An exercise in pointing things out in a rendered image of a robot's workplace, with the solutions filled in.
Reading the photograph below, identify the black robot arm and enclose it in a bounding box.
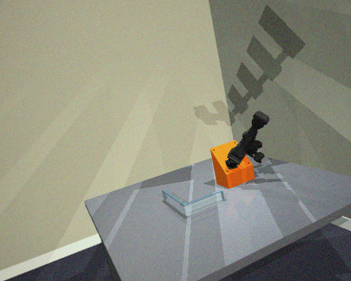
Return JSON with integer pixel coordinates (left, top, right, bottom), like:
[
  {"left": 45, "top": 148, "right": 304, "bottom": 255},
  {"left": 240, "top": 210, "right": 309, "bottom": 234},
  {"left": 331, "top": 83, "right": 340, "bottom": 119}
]
[{"left": 225, "top": 111, "right": 270, "bottom": 170}]

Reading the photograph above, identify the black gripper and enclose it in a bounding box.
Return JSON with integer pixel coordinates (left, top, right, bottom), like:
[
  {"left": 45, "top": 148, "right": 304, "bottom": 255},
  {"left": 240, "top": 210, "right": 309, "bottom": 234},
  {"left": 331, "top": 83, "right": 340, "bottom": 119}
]
[{"left": 246, "top": 144, "right": 265, "bottom": 163}]

